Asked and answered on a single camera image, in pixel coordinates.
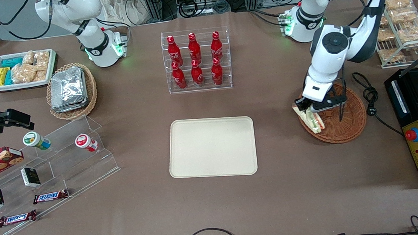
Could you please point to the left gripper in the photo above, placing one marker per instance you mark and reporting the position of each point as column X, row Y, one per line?
column 301, row 103

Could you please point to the sandwich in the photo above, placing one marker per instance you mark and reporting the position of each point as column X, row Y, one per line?
column 312, row 121

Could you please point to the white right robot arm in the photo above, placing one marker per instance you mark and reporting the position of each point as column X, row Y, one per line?
column 71, row 12

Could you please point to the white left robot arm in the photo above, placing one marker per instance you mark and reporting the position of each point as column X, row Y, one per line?
column 333, row 42

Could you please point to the brown wicker basket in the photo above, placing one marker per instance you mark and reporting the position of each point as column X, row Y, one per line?
column 350, row 128

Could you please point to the light wicker basket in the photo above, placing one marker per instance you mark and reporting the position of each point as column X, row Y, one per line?
column 91, row 90

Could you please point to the cream plastic tray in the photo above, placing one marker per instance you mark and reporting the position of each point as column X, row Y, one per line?
column 211, row 147

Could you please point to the green lidded cup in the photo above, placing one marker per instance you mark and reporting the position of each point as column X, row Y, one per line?
column 33, row 139

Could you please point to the teal snack pack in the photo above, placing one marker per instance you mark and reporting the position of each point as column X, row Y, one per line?
column 8, row 77
column 12, row 62

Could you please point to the clear bag of crackers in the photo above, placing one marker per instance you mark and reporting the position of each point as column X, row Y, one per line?
column 42, row 60
column 40, row 75
column 23, row 73
column 28, row 57

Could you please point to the yellow snack pack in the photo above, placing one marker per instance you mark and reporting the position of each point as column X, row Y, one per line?
column 0, row 76

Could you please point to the silver foil packet stack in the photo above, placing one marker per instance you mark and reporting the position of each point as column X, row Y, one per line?
column 68, row 88

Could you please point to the white plastic bin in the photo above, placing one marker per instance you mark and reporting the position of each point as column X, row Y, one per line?
column 51, row 67

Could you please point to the red lidded cup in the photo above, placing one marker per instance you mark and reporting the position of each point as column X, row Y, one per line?
column 84, row 141

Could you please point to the clear acrylic tiered stand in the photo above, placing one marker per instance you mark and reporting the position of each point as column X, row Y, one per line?
column 73, row 171

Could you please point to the Snickers chocolate bar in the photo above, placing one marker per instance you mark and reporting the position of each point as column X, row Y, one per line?
column 51, row 196
column 16, row 218

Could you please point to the bag of fried snacks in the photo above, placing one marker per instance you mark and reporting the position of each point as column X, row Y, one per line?
column 413, row 31
column 397, row 0
column 391, row 55
column 386, row 34
column 404, row 15
column 383, row 21

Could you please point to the red cola bottle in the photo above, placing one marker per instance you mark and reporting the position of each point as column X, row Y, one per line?
column 197, row 76
column 194, row 48
column 179, row 78
column 217, row 46
column 217, row 74
column 174, row 51

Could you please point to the clear acrylic bottle rack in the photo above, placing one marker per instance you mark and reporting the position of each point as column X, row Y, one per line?
column 206, row 87

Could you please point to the white cloth bag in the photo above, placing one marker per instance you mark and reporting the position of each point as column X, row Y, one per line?
column 123, row 7

